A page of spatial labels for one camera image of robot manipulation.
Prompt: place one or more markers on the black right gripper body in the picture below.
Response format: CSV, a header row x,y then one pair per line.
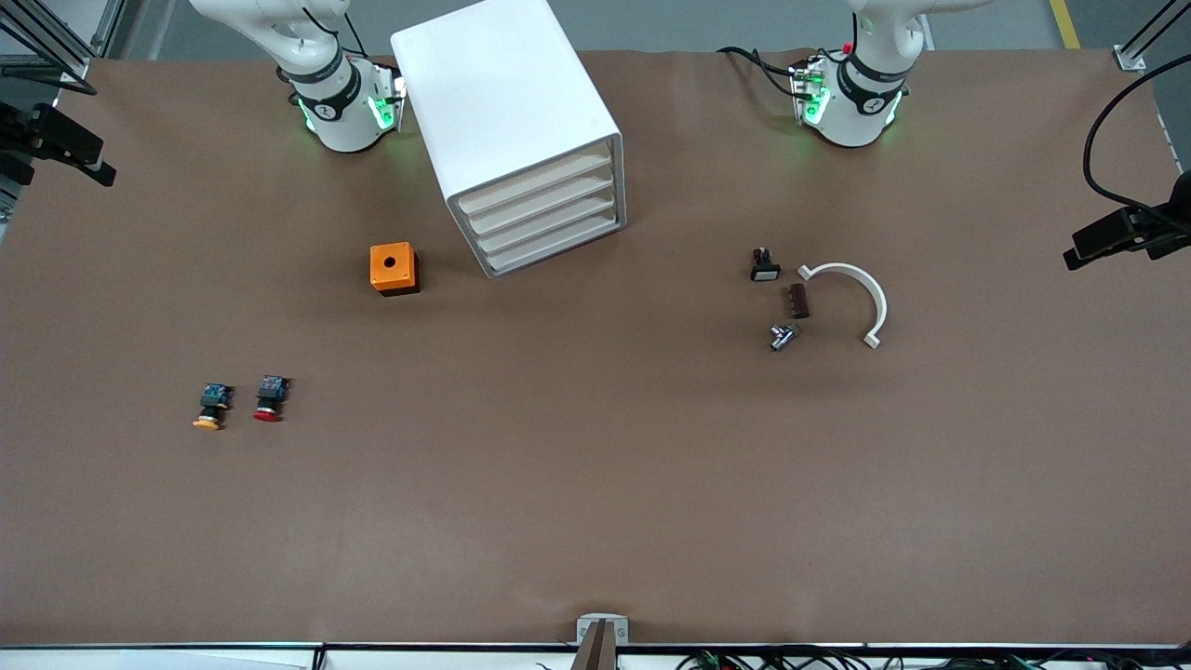
x,y
28,127

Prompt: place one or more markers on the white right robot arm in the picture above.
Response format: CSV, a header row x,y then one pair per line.
x,y
340,112

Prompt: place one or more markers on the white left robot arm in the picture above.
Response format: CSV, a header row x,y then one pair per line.
x,y
851,107

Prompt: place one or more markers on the yellow mushroom push button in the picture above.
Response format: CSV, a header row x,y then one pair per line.
x,y
212,405

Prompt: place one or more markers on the red mushroom push button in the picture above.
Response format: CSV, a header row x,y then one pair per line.
x,y
270,398

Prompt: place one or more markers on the black rectangular push button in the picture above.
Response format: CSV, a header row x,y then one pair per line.
x,y
765,268

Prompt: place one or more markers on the brown terminal block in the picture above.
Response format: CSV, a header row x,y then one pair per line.
x,y
799,301

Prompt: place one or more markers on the aluminium frame profile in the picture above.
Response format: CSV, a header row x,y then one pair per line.
x,y
1140,46
56,42

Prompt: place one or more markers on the white curved plastic bracket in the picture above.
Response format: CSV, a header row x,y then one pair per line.
x,y
873,293

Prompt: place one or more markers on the orange button enclosure box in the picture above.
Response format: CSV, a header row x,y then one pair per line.
x,y
391,265

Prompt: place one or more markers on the silver metal selector switch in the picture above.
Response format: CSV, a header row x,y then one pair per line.
x,y
783,337

